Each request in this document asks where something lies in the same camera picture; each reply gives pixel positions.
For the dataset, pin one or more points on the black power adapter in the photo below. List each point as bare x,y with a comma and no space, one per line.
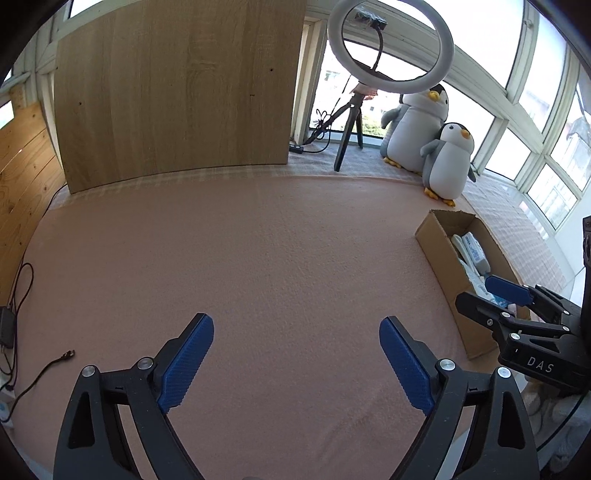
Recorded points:
6,325

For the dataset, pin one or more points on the cardboard box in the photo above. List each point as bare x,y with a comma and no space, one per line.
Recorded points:
438,258

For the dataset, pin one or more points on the large penguin plush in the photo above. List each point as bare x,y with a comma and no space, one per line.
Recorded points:
413,129

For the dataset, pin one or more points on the wooden board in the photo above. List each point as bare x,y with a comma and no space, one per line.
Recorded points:
184,92

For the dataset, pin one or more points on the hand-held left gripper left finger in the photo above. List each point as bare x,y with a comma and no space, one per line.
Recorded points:
187,364

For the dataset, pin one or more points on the white patterned tissue pack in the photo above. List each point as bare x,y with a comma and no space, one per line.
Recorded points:
473,279

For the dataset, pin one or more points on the black gooseneck phone holder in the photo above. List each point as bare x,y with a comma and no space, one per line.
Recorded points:
369,19

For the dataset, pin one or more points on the white checked mat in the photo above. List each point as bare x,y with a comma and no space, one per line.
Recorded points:
503,212

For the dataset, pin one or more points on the person's right hand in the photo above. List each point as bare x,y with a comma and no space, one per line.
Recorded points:
542,401

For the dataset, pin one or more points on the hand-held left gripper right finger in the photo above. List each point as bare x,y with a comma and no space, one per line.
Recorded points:
406,364

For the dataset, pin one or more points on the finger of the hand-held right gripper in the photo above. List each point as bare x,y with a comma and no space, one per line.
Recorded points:
508,288
480,309

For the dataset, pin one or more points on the small penguin plush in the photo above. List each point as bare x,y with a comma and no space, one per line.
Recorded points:
448,166

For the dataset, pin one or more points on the white lotion tube blue cap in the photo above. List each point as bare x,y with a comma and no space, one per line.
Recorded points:
475,251

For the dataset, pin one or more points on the black tripod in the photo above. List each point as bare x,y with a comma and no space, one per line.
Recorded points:
344,143

